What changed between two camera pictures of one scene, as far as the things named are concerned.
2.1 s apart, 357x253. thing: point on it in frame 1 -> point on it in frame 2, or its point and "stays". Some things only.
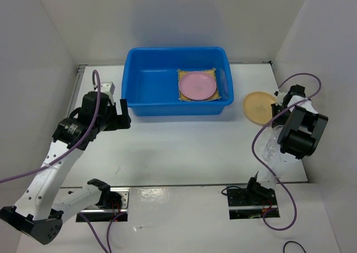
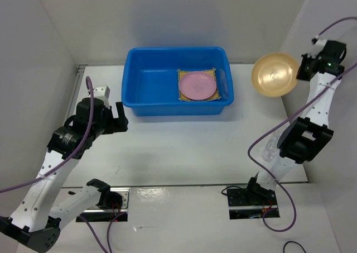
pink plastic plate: [198, 85] stays
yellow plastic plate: [257, 107] -> [274, 74]
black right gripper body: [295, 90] -> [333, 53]
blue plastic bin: [150, 81] stays
